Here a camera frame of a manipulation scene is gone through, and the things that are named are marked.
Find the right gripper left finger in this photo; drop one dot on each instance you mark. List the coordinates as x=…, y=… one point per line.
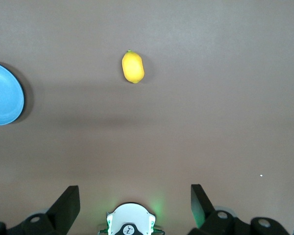
x=61, y=215

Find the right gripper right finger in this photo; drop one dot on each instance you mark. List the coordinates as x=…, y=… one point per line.
x=208, y=220

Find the yellow lemon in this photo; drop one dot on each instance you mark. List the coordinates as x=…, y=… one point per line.
x=133, y=67

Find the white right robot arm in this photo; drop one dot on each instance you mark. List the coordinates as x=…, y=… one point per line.
x=129, y=215

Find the blue plate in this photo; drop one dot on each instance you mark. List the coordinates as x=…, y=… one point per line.
x=3, y=94

